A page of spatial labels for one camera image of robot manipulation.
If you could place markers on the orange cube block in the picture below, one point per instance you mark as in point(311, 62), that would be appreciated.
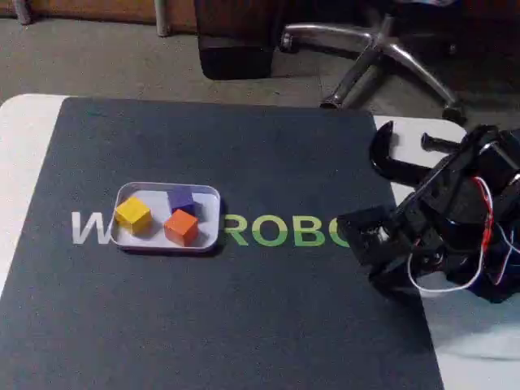
point(181, 227)

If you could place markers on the purple cube block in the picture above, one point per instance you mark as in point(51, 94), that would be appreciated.
point(181, 199)

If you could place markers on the yellow cube block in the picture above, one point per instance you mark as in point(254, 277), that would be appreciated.
point(132, 215)

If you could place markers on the pale lavender rectangular tray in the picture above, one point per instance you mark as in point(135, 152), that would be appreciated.
point(160, 241)

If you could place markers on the black table clamp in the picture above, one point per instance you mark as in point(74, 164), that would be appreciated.
point(384, 158)

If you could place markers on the black mat with green lettering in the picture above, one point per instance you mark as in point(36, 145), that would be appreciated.
point(203, 317)

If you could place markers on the chrome office chair base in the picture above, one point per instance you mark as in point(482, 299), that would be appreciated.
point(390, 48)

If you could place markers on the dark cabinet on floor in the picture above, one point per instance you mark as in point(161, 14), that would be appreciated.
point(235, 44)

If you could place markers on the grey metal furniture leg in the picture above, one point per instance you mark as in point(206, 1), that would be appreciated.
point(23, 10)
point(163, 18)

